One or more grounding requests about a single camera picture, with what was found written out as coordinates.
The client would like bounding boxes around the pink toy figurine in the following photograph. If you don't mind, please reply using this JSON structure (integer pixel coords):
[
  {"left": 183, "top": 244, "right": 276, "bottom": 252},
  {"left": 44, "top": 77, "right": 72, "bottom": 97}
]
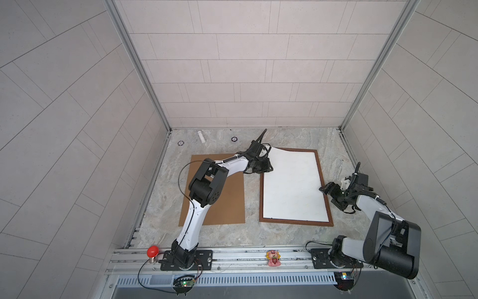
[{"left": 266, "top": 250, "right": 281, "bottom": 267}]

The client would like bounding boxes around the red emergency stop button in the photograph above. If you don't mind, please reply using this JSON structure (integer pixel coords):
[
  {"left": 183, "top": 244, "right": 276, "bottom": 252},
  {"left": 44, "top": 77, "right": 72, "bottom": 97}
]
[{"left": 146, "top": 245, "right": 160, "bottom": 264}]

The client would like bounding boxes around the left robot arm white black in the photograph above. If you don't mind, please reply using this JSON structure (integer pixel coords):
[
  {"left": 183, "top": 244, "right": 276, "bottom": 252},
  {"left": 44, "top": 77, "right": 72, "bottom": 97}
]
[{"left": 171, "top": 139, "right": 273, "bottom": 269}]

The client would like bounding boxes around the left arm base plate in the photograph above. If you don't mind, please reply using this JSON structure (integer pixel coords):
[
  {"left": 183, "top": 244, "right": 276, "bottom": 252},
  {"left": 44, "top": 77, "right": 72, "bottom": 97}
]
[{"left": 160, "top": 250, "right": 213, "bottom": 271}]

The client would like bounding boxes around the blue poster with white mat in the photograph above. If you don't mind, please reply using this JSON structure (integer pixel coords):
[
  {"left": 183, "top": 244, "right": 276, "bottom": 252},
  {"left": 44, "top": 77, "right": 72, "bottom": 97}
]
[{"left": 262, "top": 146, "right": 331, "bottom": 223}]

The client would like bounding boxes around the white cylinder tube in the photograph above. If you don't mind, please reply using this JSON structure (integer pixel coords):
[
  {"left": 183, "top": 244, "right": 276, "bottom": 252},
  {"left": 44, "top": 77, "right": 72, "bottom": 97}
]
[{"left": 197, "top": 131, "right": 206, "bottom": 143}]

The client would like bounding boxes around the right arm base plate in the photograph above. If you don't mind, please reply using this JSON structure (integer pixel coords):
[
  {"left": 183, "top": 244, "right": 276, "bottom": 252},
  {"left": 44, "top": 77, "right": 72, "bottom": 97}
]
[{"left": 309, "top": 249, "right": 336, "bottom": 270}]

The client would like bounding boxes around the left circuit board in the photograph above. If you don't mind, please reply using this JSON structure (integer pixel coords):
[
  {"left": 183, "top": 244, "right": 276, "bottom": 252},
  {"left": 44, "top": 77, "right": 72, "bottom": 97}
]
[{"left": 173, "top": 275, "right": 196, "bottom": 294}]

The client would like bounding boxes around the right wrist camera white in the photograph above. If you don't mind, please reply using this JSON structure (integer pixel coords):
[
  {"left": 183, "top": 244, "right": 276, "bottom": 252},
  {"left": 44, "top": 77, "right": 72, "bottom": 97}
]
[{"left": 341, "top": 176, "right": 355, "bottom": 191}]

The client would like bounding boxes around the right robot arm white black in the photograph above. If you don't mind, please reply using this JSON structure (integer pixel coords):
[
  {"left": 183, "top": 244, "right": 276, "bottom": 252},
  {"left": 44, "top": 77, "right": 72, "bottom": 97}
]
[{"left": 319, "top": 172, "right": 421, "bottom": 280}]

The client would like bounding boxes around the brown backing board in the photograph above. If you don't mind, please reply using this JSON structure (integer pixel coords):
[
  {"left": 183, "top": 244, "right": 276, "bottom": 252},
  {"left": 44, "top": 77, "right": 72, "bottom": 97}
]
[{"left": 184, "top": 153, "right": 245, "bottom": 226}]

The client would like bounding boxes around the brown wooden picture frame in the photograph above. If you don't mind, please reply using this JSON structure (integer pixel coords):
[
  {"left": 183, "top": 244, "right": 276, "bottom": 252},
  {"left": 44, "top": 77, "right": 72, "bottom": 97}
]
[{"left": 258, "top": 147, "right": 335, "bottom": 227}]

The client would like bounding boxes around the right circuit board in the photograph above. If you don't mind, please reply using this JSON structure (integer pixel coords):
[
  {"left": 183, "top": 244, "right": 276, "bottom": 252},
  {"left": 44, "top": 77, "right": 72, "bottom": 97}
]
[{"left": 334, "top": 272, "right": 356, "bottom": 292}]

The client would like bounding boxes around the circuit board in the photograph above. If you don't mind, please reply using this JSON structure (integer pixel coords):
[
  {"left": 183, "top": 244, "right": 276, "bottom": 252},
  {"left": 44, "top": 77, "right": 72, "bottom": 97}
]
[
  {"left": 334, "top": 272, "right": 356, "bottom": 292},
  {"left": 173, "top": 275, "right": 196, "bottom": 294}
]

